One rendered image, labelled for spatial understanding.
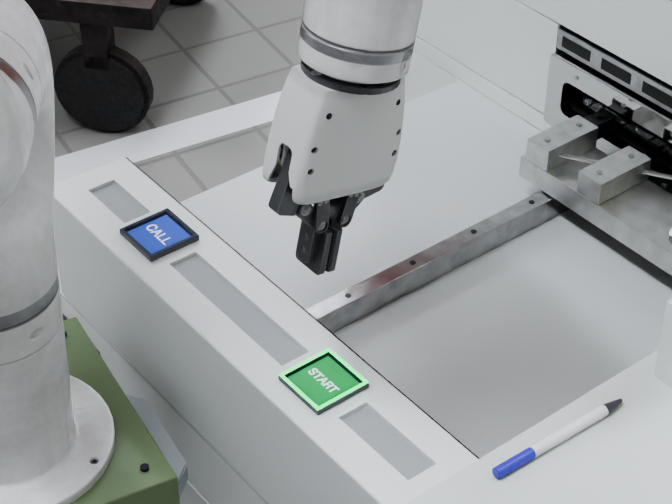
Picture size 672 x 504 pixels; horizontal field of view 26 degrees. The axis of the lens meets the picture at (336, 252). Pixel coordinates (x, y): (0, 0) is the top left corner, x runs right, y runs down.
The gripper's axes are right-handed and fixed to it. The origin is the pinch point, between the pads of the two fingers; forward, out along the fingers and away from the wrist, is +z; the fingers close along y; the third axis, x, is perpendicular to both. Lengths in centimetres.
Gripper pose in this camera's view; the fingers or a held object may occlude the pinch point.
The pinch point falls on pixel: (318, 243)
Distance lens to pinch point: 115.3
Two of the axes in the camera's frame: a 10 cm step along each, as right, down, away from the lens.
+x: 6.2, 4.9, -6.1
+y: -7.7, 2.1, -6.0
